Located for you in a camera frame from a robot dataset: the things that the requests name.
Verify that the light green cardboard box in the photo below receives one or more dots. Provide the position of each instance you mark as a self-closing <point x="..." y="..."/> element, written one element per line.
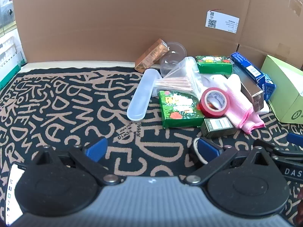
<point x="281" y="87"/>

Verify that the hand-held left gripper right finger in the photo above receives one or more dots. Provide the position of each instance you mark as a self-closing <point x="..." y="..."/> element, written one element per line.
<point x="209" y="150"/>

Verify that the red tape roll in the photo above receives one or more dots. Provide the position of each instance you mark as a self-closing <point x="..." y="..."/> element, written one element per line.
<point x="223" y="106"/>

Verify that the black tan patterned mat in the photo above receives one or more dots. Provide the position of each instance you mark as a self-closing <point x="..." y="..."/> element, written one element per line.
<point x="71" y="104"/>

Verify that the brown cardboard wall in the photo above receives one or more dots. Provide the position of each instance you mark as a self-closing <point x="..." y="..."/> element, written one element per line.
<point x="94" y="23"/>

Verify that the small dark green box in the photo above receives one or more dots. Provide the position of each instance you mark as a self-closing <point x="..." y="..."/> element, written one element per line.
<point x="216" y="127"/>

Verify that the white rubber band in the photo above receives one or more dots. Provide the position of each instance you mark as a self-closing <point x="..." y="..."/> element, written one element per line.
<point x="194" y="146"/>

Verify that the green plastic strip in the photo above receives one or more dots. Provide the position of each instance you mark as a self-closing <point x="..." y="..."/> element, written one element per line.
<point x="9" y="75"/>

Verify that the grey metal cabinet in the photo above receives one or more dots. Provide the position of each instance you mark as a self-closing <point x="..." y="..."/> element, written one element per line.
<point x="6" y="14"/>

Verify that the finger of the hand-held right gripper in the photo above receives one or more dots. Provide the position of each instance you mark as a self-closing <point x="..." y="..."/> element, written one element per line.
<point x="296" y="139"/>
<point x="284" y="152"/>

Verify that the long blue box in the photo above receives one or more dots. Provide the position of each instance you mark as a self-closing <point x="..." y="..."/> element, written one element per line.
<point x="246" y="65"/>

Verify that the green floral box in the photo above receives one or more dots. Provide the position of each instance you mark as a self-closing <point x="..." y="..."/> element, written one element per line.
<point x="180" y="111"/>
<point x="214" y="65"/>

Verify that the shiny metallic carton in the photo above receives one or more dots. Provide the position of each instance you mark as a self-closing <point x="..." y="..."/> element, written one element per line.
<point x="248" y="85"/>

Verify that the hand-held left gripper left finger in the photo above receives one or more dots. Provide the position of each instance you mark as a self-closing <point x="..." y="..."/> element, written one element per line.
<point x="97" y="150"/>

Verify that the plastic bag of wooden sticks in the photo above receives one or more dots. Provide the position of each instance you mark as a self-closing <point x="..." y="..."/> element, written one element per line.
<point x="175" y="82"/>

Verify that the white shipping label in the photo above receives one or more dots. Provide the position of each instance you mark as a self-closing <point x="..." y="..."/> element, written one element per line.
<point x="222" y="21"/>

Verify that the white plastic rack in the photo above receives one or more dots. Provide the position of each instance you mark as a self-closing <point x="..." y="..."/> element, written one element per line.
<point x="9" y="52"/>

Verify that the translucent white plastic case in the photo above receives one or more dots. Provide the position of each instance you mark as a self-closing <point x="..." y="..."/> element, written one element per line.
<point x="142" y="94"/>

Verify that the copper brown carton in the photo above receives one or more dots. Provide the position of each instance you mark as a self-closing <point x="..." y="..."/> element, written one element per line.
<point x="151" y="55"/>

